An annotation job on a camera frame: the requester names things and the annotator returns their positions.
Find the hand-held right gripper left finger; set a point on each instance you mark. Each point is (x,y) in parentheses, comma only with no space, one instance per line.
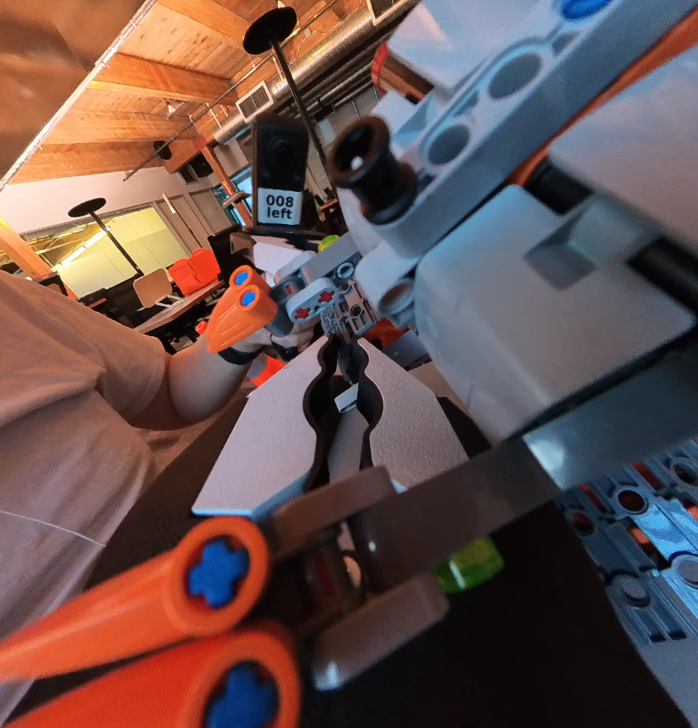
(258,449)

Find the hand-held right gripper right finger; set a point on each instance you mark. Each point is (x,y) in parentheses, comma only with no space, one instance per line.
(411,432)

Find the grey orange tracked toy robot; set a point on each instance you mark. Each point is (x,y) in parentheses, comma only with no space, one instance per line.
(525,318)

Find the person's left forearm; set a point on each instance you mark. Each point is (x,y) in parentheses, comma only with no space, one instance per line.
(201,387)

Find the person's left hand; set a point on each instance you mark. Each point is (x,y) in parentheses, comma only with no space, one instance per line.
(256,344)

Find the white air vent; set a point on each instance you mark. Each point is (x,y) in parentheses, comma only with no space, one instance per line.
(391,8)
(252,101)

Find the orange reflective safety cone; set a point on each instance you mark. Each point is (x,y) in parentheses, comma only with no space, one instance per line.
(263,372)

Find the black wristband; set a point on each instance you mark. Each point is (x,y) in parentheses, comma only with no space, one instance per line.
(235,357)

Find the black pole with round disc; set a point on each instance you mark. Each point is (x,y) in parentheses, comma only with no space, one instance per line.
(269,31)
(87,206)

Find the orange seat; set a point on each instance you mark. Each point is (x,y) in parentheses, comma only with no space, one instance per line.
(192,273)

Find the silver air duct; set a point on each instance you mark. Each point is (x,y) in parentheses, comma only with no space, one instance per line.
(303,68)

